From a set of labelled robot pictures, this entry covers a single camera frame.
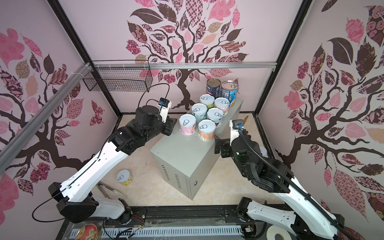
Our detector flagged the pink small can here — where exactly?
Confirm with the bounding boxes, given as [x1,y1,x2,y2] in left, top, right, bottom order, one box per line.
[179,114,196,136]

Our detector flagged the orange labelled can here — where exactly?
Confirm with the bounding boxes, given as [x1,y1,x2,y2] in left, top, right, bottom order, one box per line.
[198,120,216,142]

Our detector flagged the white small can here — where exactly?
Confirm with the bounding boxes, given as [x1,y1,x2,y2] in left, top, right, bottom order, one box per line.
[207,108,224,128]

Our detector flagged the pink labelled can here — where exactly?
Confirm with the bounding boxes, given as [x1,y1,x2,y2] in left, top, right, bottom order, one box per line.
[214,98,230,116]

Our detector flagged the green labelled small can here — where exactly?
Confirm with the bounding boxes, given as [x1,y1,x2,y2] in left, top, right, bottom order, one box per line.
[200,94,215,110]

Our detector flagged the large blue labelled can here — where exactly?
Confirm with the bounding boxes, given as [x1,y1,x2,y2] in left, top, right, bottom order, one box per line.
[221,80,239,107]

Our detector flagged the dark tomato can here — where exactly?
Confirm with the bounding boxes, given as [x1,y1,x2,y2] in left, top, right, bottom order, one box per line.
[206,78,222,99]

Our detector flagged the yellow labelled can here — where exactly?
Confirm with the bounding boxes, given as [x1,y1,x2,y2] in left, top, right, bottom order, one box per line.
[116,170,133,186]

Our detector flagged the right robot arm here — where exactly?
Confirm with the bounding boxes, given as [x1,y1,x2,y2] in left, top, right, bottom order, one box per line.
[215,135,355,240]

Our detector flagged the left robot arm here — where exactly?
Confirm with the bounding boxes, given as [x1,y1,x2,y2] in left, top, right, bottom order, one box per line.
[49,103,177,224]

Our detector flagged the grey metal cabinet box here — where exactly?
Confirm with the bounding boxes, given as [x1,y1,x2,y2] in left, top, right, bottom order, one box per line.
[149,97,244,201]

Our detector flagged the metal tongs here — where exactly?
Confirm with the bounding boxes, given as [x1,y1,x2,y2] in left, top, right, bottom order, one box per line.
[97,183,126,199]

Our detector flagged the white tape roll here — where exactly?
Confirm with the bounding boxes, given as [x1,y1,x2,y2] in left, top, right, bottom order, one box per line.
[266,225,292,240]

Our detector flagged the red round tin lid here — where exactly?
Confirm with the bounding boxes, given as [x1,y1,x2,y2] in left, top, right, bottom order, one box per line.
[75,224,101,240]

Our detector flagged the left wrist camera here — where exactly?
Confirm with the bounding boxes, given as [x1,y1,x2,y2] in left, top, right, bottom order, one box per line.
[158,98,172,123]

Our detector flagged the black base frame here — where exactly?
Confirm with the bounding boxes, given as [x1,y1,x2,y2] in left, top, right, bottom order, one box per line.
[55,203,316,240]

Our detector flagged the aluminium rail back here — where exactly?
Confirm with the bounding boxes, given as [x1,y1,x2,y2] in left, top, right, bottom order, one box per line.
[94,62,277,70]

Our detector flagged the aluminium rail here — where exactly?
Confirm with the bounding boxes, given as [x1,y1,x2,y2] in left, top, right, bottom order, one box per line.
[1,63,92,173]
[94,62,277,70]

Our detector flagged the black wire basket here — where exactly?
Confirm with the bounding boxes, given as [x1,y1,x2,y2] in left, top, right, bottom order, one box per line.
[83,60,153,93]

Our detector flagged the white vented cable duct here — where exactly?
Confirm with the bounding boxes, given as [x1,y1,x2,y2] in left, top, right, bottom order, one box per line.
[70,225,244,240]

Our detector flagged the aluminium rail left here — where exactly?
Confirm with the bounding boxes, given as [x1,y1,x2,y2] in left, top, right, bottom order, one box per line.
[1,63,92,173]

